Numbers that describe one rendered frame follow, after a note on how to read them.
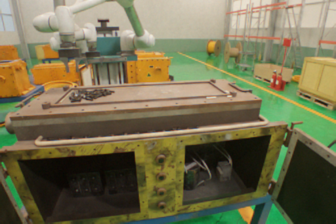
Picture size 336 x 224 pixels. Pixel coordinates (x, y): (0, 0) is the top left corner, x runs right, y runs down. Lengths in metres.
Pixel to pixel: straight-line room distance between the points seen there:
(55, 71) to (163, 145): 6.59
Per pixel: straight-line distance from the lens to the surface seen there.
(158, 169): 0.97
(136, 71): 3.48
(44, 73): 7.37
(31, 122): 1.00
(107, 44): 2.18
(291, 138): 1.19
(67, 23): 1.23
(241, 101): 1.01
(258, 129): 1.06
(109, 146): 0.87
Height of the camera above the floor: 1.70
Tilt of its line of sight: 20 degrees down
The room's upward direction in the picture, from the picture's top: straight up
